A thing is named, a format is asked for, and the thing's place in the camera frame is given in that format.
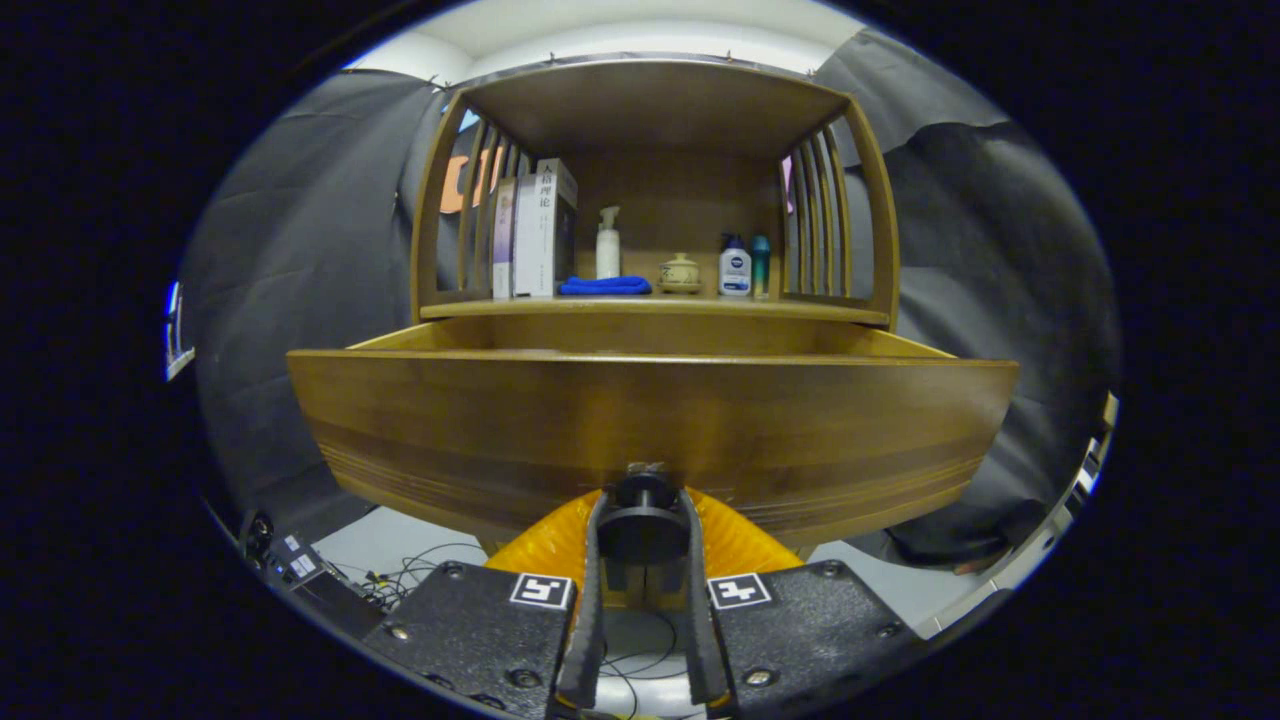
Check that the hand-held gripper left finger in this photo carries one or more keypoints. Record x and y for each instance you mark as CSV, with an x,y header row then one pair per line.
x,y
590,620

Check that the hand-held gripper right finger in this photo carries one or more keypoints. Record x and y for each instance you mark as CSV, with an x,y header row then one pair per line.
x,y
700,630

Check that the black drawer knob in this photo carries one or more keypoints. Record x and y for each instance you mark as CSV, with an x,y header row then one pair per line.
x,y
643,525

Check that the wooden drawer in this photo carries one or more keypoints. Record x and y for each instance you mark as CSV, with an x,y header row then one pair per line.
x,y
500,430

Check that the wooden countertop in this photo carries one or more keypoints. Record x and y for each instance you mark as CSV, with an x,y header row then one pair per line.
x,y
700,303

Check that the wooden cabinet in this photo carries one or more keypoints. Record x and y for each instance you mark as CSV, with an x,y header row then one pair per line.
x,y
650,110

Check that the blue cloth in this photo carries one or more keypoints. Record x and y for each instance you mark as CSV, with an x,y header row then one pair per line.
x,y
604,286

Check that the beige lidded teacup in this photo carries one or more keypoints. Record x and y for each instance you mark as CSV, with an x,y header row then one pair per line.
x,y
680,273

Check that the white bottle with blue cap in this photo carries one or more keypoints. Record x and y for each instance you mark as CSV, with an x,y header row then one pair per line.
x,y
735,272

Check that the white pump bottle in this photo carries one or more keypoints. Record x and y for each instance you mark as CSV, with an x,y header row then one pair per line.
x,y
608,255

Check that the teal bottle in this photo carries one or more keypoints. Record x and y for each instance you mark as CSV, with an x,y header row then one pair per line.
x,y
761,265

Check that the thin purple white book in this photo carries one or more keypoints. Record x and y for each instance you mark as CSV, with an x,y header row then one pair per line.
x,y
503,250

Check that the thick white book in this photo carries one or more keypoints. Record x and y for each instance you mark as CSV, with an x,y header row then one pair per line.
x,y
540,240

